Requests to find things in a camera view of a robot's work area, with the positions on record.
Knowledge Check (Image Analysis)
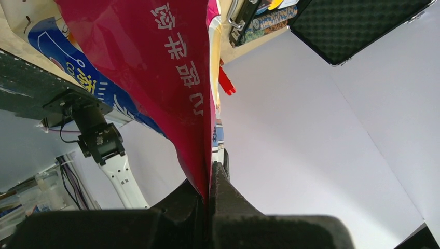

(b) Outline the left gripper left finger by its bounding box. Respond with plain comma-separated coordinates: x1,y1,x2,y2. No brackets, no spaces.
7,180,207,248

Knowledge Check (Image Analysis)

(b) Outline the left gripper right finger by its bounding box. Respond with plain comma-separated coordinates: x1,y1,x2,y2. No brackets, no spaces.
208,150,354,248

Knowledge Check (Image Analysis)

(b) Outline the pet food bag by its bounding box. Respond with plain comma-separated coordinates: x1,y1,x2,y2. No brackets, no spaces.
1,1,222,200

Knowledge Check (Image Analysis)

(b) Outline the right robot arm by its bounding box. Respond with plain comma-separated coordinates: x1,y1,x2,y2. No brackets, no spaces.
62,105,150,209

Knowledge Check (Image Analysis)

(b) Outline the red toy block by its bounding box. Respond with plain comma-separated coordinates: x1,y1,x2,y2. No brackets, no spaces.
218,66,236,96

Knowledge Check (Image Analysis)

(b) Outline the black poker chip case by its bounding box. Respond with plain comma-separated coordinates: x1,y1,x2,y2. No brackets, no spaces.
221,1,434,66

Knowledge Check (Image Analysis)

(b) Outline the aluminium frame rail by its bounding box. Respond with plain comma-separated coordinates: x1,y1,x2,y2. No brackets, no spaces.
1,50,130,126

